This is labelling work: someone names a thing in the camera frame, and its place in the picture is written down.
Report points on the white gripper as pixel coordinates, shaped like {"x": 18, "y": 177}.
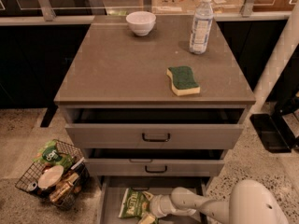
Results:
{"x": 158, "y": 206}

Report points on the green jalapeno chip bag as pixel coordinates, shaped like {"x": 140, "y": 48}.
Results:
{"x": 134, "y": 204}

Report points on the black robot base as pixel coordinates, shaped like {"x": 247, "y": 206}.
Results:
{"x": 279, "y": 131}

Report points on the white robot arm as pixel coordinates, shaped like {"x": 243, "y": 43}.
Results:
{"x": 250, "y": 203}

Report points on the grey bottom drawer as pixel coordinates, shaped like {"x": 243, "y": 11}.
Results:
{"x": 114, "y": 187}

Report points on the grey drawer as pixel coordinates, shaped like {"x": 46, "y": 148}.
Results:
{"x": 114, "y": 187}
{"x": 155, "y": 162}
{"x": 156, "y": 128}

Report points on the grey middle drawer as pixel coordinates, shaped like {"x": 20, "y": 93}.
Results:
{"x": 155, "y": 162}

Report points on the grey top drawer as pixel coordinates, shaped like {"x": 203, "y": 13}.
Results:
{"x": 156, "y": 128}

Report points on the grey drawer cabinet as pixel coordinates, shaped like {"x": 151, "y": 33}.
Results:
{"x": 116, "y": 69}

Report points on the green snack bag in basket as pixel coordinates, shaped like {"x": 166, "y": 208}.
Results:
{"x": 51, "y": 155}

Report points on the brown snack packet in basket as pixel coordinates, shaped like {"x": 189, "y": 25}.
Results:
{"x": 63, "y": 188}

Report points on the white bowl in basket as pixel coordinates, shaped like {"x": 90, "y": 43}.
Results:
{"x": 51, "y": 177}

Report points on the soda can in basket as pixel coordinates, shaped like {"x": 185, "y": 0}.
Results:
{"x": 32, "y": 187}

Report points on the green and yellow sponge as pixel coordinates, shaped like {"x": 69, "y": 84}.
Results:
{"x": 182, "y": 81}

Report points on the white ceramic bowl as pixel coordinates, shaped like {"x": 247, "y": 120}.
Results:
{"x": 141, "y": 22}

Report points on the clear plastic water bottle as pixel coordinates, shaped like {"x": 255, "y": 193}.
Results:
{"x": 201, "y": 25}

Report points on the black wire basket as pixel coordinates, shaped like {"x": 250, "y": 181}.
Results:
{"x": 37, "y": 169}

